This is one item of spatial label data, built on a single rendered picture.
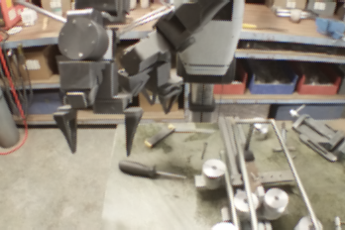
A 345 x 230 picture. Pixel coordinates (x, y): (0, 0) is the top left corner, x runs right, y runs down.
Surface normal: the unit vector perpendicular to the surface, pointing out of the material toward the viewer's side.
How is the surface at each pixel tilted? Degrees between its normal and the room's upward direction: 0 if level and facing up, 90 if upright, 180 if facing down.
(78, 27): 60
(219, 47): 90
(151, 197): 0
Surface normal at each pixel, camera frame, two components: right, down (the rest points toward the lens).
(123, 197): 0.00, -0.78
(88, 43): -0.02, 0.15
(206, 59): -0.03, 0.62
